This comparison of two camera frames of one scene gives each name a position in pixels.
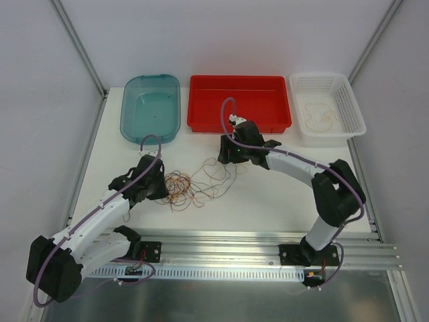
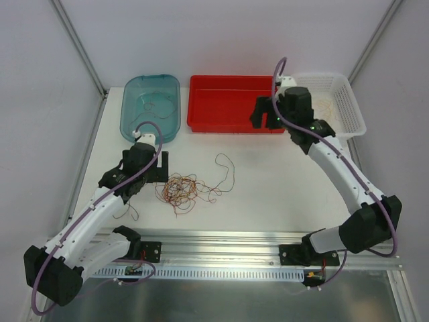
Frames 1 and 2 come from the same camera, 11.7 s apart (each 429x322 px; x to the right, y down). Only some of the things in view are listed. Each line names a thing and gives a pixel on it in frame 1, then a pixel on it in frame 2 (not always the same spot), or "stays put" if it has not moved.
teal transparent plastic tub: [150, 104] stays put
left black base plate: [151, 251] stays put
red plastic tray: [263, 99] stays put
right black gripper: [226, 154] -> [260, 112]
